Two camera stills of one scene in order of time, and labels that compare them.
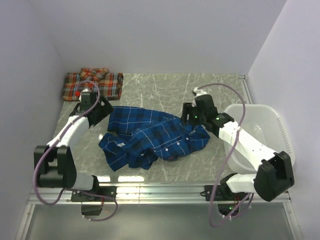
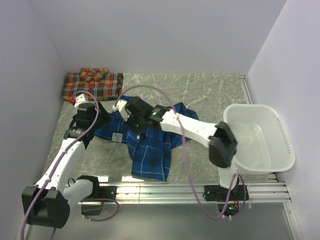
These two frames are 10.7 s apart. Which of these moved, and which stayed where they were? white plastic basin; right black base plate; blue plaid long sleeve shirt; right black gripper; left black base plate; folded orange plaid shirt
Moved: right black gripper; blue plaid long sleeve shirt
Stayed: left black base plate; right black base plate; white plastic basin; folded orange plaid shirt
